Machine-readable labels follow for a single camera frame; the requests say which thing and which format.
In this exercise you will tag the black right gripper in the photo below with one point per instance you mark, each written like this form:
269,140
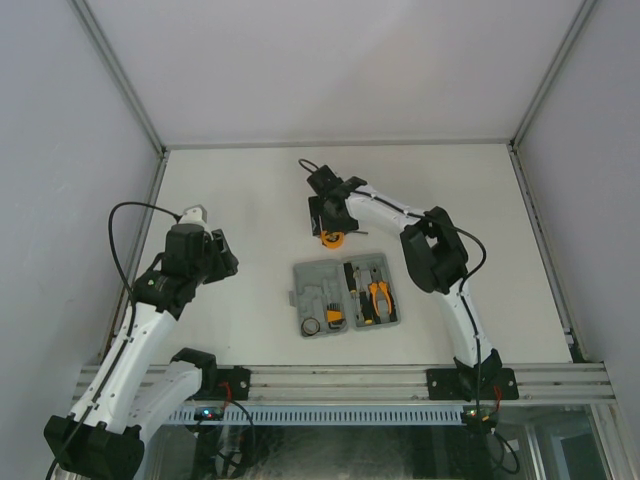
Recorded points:
321,223

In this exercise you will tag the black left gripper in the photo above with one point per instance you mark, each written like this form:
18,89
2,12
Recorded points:
225,262

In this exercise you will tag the orange tape measure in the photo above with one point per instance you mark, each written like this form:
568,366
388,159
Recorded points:
334,240

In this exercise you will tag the phillips screwdriver black yellow handle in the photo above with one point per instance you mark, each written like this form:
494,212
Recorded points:
350,278

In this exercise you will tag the grey plastic tool case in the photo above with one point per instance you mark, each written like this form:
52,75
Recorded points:
317,283

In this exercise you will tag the orange black handled pliers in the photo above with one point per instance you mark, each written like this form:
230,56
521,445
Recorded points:
381,299

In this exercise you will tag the black electrical tape roll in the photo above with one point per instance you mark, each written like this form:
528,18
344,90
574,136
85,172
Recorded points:
310,327

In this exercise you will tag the flathead screwdriver black yellow handle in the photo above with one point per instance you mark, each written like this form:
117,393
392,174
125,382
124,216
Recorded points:
364,279

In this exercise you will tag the hex key set orange holder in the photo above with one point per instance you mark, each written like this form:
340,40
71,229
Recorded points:
334,316

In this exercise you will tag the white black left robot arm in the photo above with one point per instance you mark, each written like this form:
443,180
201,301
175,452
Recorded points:
105,434

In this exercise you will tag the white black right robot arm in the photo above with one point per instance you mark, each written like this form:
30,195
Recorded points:
440,259

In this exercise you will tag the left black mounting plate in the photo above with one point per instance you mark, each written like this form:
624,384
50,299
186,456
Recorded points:
226,383

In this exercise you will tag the black mounting plate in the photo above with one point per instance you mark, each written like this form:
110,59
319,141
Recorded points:
453,384
226,383

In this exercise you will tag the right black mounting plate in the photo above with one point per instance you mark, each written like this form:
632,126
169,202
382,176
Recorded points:
453,384

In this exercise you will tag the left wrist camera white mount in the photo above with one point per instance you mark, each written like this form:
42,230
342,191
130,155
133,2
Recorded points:
196,214

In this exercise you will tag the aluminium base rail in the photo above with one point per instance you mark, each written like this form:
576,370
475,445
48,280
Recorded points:
532,384

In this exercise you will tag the blue slotted cable duct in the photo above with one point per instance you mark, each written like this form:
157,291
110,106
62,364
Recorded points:
347,415

